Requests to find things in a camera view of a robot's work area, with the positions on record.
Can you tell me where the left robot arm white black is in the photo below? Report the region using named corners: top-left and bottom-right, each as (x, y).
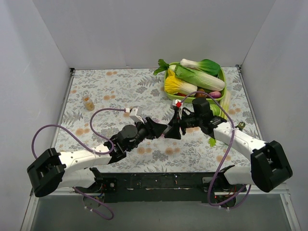
top-left (27, 117), bottom-right (168, 197)

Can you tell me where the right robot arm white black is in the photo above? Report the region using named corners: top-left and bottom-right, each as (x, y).
top-left (164, 98), bottom-right (293, 193)

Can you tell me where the green plastic basket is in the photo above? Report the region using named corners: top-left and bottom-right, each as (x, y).
top-left (164, 62), bottom-right (227, 103)

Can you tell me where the green round cabbage toy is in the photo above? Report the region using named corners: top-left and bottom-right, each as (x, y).
top-left (210, 104), bottom-right (221, 116)

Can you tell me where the brown mushroom toy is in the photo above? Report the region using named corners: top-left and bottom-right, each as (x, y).
top-left (195, 89), bottom-right (207, 98)

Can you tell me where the purple onion toy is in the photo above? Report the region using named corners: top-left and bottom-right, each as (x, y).
top-left (209, 91), bottom-right (222, 99)

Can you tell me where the celery stalk toy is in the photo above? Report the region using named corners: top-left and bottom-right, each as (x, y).
top-left (208, 91), bottom-right (231, 147)

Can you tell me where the long napa cabbage toy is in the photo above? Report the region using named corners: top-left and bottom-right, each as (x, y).
top-left (170, 64), bottom-right (225, 91)

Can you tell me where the yellow napa cabbage toy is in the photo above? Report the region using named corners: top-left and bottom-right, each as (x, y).
top-left (164, 76), bottom-right (197, 95)

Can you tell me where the green glass bottle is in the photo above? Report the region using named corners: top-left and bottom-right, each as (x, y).
top-left (237, 122), bottom-right (246, 131)

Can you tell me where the green bok choy toy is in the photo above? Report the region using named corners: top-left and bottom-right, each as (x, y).
top-left (180, 59), bottom-right (221, 77)

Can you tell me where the small orange pill jar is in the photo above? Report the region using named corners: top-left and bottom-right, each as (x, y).
top-left (82, 96), bottom-right (95, 111)

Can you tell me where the parsley leaf toy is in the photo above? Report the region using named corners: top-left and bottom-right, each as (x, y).
top-left (153, 59), bottom-right (169, 76)

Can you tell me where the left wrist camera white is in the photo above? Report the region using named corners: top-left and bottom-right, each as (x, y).
top-left (129, 106), bottom-right (144, 123)

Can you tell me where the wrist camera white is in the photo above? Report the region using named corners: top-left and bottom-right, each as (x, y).
top-left (171, 99), bottom-right (182, 109)
top-left (129, 106), bottom-right (144, 123)

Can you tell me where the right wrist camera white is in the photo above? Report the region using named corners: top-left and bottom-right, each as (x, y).
top-left (171, 99), bottom-right (182, 109)

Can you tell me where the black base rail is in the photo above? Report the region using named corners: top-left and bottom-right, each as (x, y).
top-left (78, 168), bottom-right (242, 203)

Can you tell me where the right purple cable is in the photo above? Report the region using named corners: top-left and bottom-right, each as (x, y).
top-left (180, 90), bottom-right (252, 207)

